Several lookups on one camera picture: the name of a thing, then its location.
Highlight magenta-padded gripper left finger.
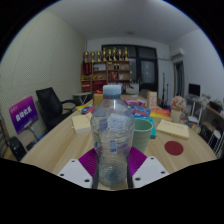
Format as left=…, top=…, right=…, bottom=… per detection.
left=57, top=147, right=100, bottom=190

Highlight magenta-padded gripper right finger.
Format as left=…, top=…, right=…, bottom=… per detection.
left=126, top=146, right=170, bottom=190

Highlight clear plastic water bottle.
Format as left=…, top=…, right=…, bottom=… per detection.
left=90, top=84, right=136, bottom=188

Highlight flat round red coaster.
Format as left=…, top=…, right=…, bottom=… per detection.
left=164, top=140, right=185, bottom=157

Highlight pale green ribbed cup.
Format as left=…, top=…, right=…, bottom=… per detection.
left=131, top=118, right=154, bottom=154

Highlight orange book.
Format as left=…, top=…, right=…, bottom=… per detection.
left=149, top=107, right=173, bottom=120

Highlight black bag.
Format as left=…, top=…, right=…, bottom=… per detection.
left=6, top=135, right=28, bottom=162

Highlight blue printed booklet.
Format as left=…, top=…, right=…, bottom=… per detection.
left=80, top=105, right=97, bottom=115

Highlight black office chair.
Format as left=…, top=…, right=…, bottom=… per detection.
left=35, top=87, right=77, bottom=133

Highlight small orange white carton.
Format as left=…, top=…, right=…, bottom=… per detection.
left=146, top=91, right=158, bottom=109

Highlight white round stool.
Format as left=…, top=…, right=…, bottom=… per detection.
left=206, top=128, right=223, bottom=158

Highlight pink flowers in white pot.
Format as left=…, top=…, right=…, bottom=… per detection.
left=170, top=95, right=187, bottom=123

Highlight yellow gift box red ribbon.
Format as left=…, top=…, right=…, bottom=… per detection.
left=92, top=92, right=105, bottom=108

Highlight small white table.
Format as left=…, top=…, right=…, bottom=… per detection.
left=72, top=91, right=93, bottom=106

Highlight purple sign board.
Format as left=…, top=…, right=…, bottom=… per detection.
left=8, top=95, right=39, bottom=135

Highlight cluttered wooden side desk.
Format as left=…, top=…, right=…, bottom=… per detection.
left=186, top=94, right=224, bottom=134

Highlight black computer monitor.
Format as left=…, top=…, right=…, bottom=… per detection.
left=188, top=83, right=202, bottom=98

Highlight dark framed glass door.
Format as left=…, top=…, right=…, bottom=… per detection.
left=101, top=44, right=159, bottom=98

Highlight wooden shelf unit with trophies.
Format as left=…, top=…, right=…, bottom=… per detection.
left=80, top=47, right=132, bottom=93

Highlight white wall air conditioner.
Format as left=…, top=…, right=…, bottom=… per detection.
left=169, top=47, right=185, bottom=63

